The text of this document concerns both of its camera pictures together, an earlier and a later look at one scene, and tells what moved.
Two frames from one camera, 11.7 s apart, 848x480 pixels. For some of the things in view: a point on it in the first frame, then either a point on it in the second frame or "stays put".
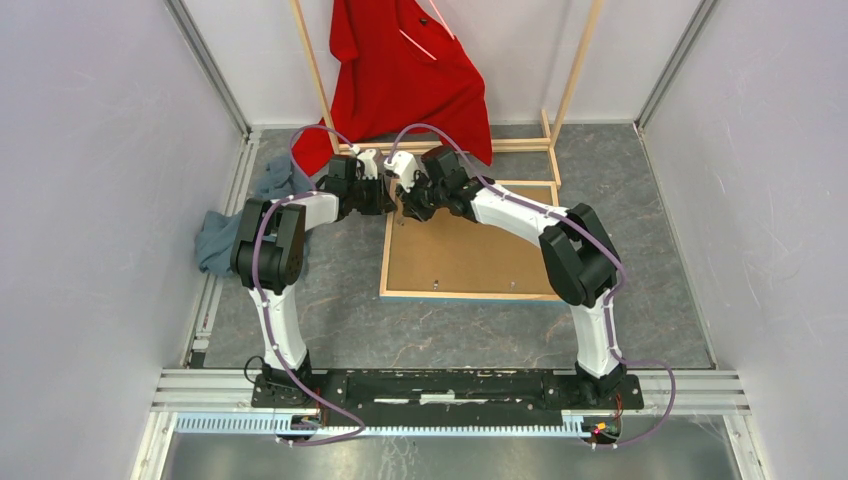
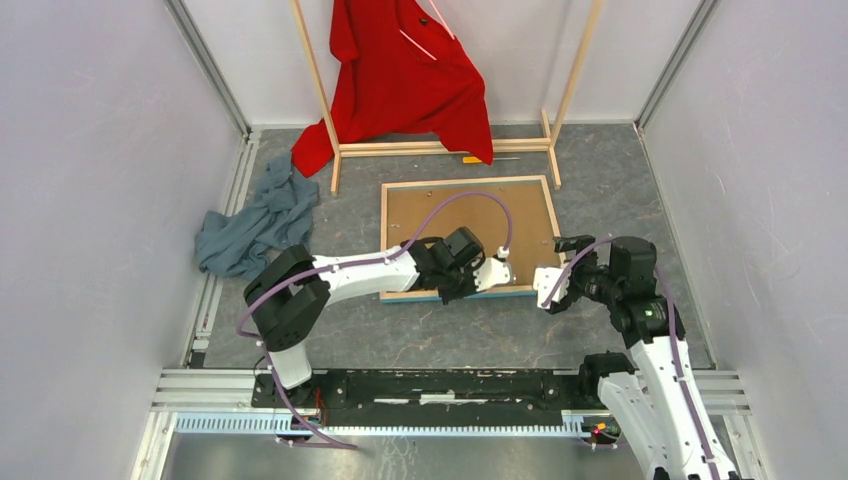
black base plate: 447,393 stays put
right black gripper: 411,208 → 573,297
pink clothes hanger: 418,44 stays put
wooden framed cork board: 445,258 stays put
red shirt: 399,67 stays put
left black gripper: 383,201 → 469,289
